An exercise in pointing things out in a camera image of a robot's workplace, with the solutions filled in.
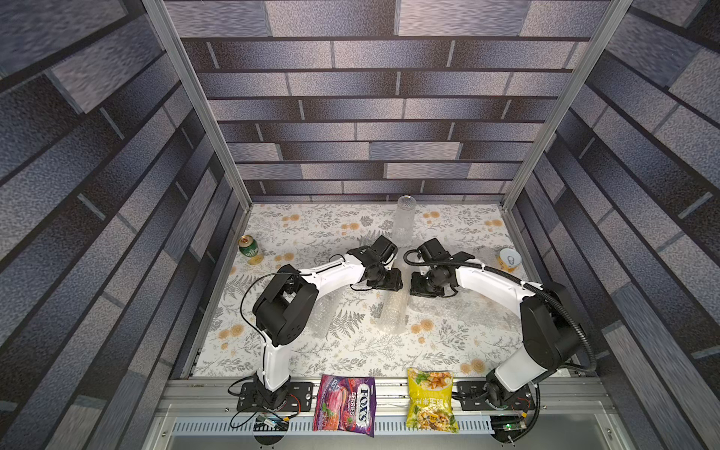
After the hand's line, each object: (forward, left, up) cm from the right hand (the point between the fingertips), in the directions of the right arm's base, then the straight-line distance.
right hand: (412, 289), depth 90 cm
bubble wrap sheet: (-1, -18, -5) cm, 19 cm away
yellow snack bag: (-31, -2, 0) cm, 31 cm away
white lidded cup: (+12, -35, 0) cm, 37 cm away
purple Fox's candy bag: (-32, +20, -2) cm, 38 cm away
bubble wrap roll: (-10, +7, +1) cm, 12 cm away
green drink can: (+12, +56, +7) cm, 58 cm away
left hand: (+1, +4, +2) cm, 5 cm away
